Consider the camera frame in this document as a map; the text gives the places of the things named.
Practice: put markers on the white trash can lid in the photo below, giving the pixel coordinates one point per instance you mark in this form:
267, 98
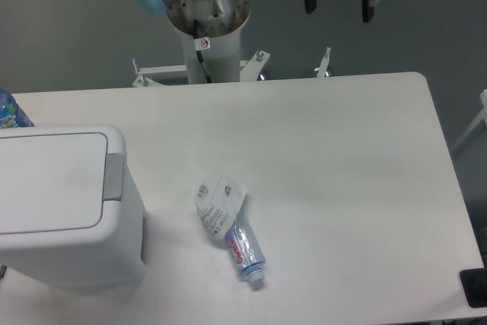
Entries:
51, 182

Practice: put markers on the white trash can body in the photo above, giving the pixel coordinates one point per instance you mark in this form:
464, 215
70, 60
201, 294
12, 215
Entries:
108, 253

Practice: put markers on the crushed clear plastic bottle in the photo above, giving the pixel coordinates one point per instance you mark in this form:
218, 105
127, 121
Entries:
246, 252

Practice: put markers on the grey lid push button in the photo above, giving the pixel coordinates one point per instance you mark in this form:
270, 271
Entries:
113, 177

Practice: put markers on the black clamp at table edge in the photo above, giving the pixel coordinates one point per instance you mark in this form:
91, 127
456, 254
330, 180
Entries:
474, 286

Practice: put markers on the blue labelled water bottle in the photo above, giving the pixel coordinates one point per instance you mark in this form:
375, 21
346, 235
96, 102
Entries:
12, 116

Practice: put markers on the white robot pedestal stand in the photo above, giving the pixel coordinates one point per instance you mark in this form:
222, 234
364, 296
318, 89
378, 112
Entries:
210, 33

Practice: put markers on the white frame at right edge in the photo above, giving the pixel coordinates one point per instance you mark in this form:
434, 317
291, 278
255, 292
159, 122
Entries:
472, 132

